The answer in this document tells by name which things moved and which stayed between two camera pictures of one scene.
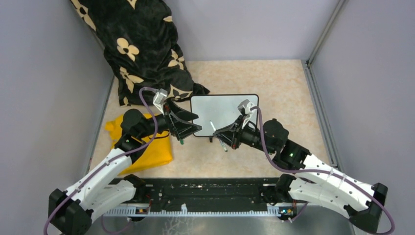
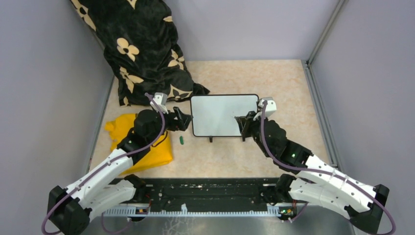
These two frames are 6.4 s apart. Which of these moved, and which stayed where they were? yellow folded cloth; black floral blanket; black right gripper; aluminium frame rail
Moved: black right gripper
Stayed: yellow folded cloth; aluminium frame rail; black floral blanket
